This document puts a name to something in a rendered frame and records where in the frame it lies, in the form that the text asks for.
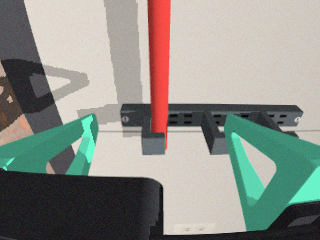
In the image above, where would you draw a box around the red metal bar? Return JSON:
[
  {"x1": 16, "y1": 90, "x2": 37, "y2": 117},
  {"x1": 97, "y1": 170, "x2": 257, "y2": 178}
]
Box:
[{"x1": 147, "y1": 0, "x2": 171, "y2": 151}]

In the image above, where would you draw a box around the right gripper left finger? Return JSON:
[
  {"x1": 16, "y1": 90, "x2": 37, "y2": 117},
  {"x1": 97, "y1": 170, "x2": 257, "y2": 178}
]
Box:
[{"x1": 0, "y1": 113, "x2": 99, "y2": 175}]

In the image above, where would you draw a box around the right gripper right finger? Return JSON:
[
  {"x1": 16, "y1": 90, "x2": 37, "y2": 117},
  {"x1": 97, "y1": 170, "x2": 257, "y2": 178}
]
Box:
[{"x1": 224, "y1": 113, "x2": 320, "y2": 231}]

